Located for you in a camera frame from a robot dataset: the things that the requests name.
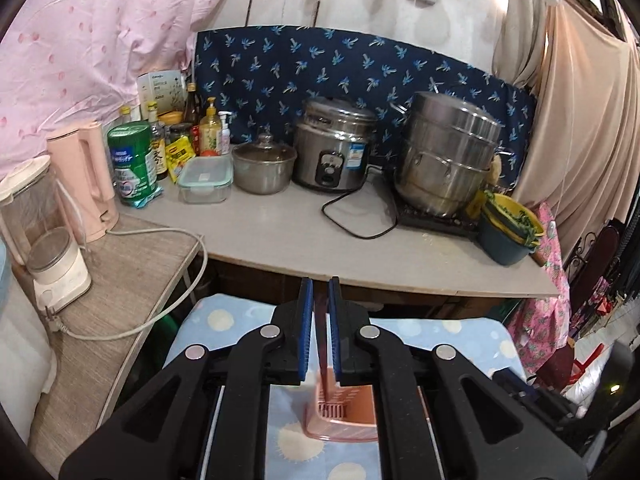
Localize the white green printed box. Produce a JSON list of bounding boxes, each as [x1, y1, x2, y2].
[[137, 69, 184, 124]]

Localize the large steel steamer pot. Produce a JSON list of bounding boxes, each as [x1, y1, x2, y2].
[[389, 90, 507, 217]]

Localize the pink electric kettle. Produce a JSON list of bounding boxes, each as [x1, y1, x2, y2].
[[46, 120, 121, 237]]

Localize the yellow seasoning packet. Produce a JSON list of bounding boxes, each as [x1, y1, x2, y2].
[[166, 135, 197, 184]]

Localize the yellow plastic basin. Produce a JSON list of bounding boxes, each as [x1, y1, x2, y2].
[[467, 189, 546, 249]]

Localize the yellow cap labelled bottle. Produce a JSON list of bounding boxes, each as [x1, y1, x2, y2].
[[145, 102, 169, 181]]

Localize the black power cable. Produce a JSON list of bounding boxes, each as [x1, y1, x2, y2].
[[321, 164, 402, 240]]

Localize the white blender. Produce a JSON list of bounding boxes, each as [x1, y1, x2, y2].
[[0, 154, 94, 314]]

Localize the black induction cooker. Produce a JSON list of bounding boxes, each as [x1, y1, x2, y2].
[[387, 187, 489, 239]]

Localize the black metal chair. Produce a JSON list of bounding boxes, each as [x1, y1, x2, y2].
[[564, 219, 627, 313]]

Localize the tall dark sauce bottle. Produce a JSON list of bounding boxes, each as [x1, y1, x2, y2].
[[184, 82, 201, 127]]

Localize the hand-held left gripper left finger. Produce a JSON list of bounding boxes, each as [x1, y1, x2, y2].
[[59, 277, 315, 480]]

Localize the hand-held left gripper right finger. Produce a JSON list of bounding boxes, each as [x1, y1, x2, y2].
[[327, 275, 587, 480]]

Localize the steel rice cooker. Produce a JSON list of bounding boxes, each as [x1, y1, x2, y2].
[[291, 97, 379, 192]]

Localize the clear plastic food container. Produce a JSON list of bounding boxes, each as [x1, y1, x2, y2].
[[177, 155, 235, 205]]

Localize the cream curtain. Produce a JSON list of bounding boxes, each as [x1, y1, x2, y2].
[[492, 0, 553, 92]]

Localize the green leafy vegetables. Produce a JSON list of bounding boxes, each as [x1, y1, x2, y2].
[[486, 192, 539, 234]]

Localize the pink floral cloth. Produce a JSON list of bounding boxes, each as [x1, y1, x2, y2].
[[509, 202, 577, 377]]

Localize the peach hanging cloth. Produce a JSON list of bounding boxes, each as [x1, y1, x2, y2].
[[514, 2, 640, 247]]

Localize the grey pot glass lid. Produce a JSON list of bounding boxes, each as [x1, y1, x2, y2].
[[231, 133, 299, 195]]

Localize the pink perforated plastic basket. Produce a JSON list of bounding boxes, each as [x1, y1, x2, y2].
[[299, 364, 381, 444]]

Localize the small white pump bottle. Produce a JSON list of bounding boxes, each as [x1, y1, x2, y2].
[[218, 111, 234, 156]]

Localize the teal plastic packet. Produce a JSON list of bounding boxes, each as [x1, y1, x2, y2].
[[120, 185, 165, 209]]

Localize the blue planet print tablecloth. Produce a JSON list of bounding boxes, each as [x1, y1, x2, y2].
[[172, 294, 527, 480]]

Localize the dark blue plastic basin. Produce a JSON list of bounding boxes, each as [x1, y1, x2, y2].
[[477, 200, 544, 266]]

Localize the colourful hanging clothes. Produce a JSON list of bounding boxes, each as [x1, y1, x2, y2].
[[570, 260, 640, 343]]

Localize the yellow dish soap pump bottle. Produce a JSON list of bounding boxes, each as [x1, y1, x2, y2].
[[198, 97, 224, 157]]

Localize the dark jar yellow lid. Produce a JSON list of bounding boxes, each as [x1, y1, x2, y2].
[[159, 111, 194, 150]]

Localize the navy floral cloth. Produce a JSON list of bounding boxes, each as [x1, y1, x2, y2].
[[193, 24, 539, 197]]

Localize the white power cable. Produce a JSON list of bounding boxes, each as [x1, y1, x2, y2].
[[45, 227, 210, 344]]

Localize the shiny grey plastic cover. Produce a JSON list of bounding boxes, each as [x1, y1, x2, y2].
[[564, 344, 640, 418]]

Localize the green tin can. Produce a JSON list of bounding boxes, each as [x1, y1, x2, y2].
[[107, 122, 159, 206]]

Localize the pink dotted curtain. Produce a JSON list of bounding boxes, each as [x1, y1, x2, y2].
[[0, 0, 323, 183]]

